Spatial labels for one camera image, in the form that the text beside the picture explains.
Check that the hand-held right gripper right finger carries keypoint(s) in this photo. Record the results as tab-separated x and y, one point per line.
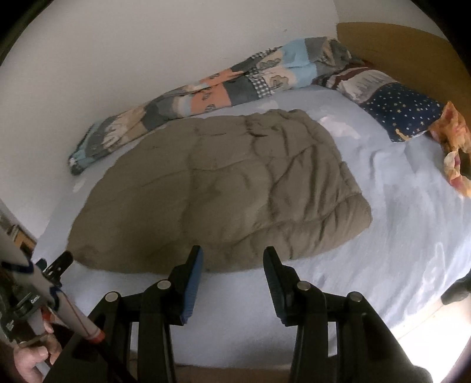
274	291

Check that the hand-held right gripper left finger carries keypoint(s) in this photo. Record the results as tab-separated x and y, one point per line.
193	287

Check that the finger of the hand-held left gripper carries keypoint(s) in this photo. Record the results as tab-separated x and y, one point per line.
59	267

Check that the olive green padded coat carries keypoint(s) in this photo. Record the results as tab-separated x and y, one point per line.
220	184

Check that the person's left hand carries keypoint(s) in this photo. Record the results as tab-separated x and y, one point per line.
29	361

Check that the wooden cabinet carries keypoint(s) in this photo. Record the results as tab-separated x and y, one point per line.
24	239

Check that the bed with light blue sheet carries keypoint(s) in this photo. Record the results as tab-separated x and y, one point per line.
397	221

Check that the dark cloth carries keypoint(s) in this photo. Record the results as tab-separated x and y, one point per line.
458	289

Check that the patchwork patterned blanket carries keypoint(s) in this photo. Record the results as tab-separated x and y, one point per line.
220	88

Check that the stars and stripes pillow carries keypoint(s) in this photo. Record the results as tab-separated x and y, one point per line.
401	106

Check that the orange patterned cloth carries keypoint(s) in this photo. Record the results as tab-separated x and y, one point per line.
454	125

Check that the brown wooden headboard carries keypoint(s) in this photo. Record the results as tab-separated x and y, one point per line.
404	51

